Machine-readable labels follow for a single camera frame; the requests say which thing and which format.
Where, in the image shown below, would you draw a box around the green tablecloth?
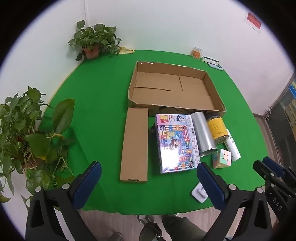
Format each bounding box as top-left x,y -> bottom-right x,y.
38,49 -> 269,215

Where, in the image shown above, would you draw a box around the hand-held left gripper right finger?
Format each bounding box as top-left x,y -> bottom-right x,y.
196,162 -> 271,241

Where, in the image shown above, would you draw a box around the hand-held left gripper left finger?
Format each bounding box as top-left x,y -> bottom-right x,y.
25,161 -> 102,241

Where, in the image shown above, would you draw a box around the large potted plant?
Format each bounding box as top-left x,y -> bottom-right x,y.
0,86 -> 77,210

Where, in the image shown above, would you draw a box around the glass door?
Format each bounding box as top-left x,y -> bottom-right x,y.
266,72 -> 296,172

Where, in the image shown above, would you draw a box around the long cardboard box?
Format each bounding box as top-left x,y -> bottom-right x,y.
120,107 -> 149,184

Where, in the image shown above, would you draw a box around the person's shoe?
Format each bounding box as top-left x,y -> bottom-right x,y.
136,214 -> 151,226

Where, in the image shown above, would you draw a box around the yellow label jar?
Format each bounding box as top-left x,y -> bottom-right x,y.
205,112 -> 229,145

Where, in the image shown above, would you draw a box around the colourful puzzle box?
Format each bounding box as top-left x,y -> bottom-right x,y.
154,113 -> 201,174

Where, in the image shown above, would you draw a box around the silver cylinder can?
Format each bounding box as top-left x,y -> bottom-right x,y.
191,112 -> 218,158

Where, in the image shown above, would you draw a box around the pastel puzzle cube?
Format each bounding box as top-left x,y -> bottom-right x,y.
211,148 -> 232,169

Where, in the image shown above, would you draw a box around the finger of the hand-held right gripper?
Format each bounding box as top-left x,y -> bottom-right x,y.
253,160 -> 275,184
262,156 -> 285,177

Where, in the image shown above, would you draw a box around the small potted plant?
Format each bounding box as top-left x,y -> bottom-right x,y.
68,20 -> 123,61

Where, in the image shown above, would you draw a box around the person's dark trousers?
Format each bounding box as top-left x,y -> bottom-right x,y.
139,214 -> 208,241

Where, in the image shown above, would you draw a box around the red wall sign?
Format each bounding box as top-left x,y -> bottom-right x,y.
245,11 -> 263,30

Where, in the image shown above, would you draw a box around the white plastic holder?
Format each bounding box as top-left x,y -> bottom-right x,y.
191,181 -> 210,204

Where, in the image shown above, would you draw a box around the white spray bottle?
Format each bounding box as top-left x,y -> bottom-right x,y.
223,128 -> 241,162

